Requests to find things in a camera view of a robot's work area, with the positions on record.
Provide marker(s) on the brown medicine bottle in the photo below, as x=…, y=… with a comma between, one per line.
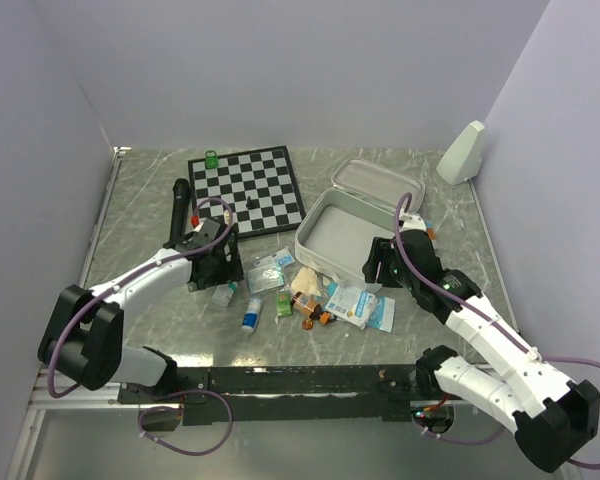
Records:
x=306, y=305

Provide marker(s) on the white bottle green label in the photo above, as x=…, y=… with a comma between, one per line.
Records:
x=223, y=294

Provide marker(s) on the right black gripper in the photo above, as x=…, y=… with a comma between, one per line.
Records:
x=382, y=250

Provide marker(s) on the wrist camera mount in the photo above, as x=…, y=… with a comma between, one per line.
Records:
x=204, y=229
x=411, y=221

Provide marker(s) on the bandage strips bag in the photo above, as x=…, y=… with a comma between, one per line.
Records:
x=260, y=279

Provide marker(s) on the alcohol wipes bag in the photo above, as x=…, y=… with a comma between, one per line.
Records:
x=281, y=258

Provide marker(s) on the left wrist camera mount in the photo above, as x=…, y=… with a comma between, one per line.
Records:
x=204, y=229

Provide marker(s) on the white wedge device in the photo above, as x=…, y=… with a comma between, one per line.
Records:
x=463, y=159

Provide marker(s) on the green toy padlock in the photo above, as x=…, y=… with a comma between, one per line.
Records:
x=211, y=159

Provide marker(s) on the black white chessboard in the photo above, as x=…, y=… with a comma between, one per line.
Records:
x=265, y=175

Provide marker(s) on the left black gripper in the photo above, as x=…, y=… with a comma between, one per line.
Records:
x=231, y=270

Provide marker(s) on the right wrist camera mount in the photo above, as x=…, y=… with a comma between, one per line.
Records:
x=411, y=221

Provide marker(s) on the white bottle blue label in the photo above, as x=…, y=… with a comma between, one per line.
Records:
x=251, y=315

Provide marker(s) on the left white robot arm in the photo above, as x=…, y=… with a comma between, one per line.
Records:
x=84, y=338

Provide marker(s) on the black wireless microphone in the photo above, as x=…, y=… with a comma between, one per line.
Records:
x=180, y=206

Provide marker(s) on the cream gloves packet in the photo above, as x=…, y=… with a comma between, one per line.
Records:
x=309, y=282

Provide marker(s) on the blue orange grey block toy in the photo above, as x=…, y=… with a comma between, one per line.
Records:
x=431, y=233

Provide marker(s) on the white medicine kit case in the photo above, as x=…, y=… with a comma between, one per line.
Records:
x=335, y=237

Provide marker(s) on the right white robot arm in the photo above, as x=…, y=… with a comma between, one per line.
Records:
x=550, y=415

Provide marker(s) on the green sachet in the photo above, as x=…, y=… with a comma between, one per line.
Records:
x=283, y=304

